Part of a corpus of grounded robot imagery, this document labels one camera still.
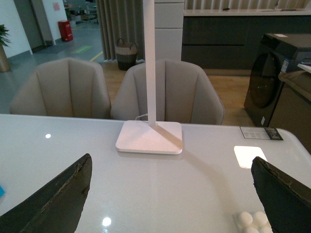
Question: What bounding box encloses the black white label card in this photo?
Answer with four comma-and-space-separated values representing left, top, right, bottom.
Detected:
240, 126, 283, 141

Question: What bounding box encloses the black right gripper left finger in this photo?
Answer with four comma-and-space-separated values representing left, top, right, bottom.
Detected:
0, 153, 92, 233

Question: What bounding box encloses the beige chair left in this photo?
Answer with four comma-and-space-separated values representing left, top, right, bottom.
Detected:
9, 58, 111, 119

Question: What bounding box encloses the potted green plant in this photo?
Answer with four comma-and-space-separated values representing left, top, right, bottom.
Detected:
0, 24, 10, 72

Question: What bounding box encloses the beige chair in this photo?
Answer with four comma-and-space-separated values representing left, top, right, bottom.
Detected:
9, 58, 111, 119
111, 59, 225, 125

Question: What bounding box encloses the brown covered furniture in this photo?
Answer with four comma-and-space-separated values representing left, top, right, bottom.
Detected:
269, 71, 311, 150

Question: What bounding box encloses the blue toy block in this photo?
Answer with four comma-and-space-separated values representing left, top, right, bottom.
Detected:
0, 186, 5, 198

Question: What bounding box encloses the dark kitchen counter cabinet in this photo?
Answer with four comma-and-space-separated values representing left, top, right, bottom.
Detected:
181, 10, 311, 70

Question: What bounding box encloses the white desk lamp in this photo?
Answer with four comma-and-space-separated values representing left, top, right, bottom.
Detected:
115, 0, 183, 155

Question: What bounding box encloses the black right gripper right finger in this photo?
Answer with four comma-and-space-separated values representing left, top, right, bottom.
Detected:
251, 156, 311, 233

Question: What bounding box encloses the beige chair right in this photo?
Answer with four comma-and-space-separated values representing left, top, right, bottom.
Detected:
111, 59, 225, 125

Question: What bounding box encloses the red cabinet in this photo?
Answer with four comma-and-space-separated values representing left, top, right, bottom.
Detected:
58, 20, 73, 42

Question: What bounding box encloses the woven laundry basket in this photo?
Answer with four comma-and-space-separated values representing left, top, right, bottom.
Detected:
115, 38, 138, 71

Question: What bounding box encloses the black washing machine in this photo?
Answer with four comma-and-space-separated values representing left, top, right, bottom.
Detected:
244, 33, 311, 127

